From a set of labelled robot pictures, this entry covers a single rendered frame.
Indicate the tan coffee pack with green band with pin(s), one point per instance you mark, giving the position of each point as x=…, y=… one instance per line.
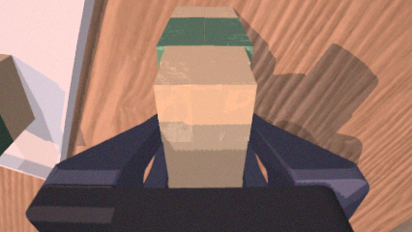
x=205, y=93
x=15, y=110

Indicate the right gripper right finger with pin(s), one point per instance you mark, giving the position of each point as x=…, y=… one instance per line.
x=293, y=161

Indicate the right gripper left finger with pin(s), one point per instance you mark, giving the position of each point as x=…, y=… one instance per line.
x=120, y=161

